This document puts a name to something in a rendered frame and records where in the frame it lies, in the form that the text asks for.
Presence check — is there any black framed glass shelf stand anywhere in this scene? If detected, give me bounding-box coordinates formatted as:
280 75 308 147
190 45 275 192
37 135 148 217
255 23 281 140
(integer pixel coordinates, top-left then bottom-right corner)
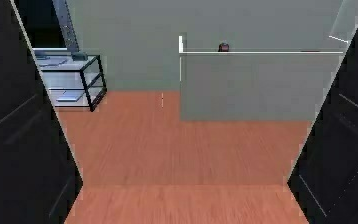
32 47 108 113

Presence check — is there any grey counter with white top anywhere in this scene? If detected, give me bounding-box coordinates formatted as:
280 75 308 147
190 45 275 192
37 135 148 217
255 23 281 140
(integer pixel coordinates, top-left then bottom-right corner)
178 35 350 122

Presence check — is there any pale flat sheet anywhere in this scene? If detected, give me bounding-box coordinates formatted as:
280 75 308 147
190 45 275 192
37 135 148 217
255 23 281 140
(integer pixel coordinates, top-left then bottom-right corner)
56 90 85 103

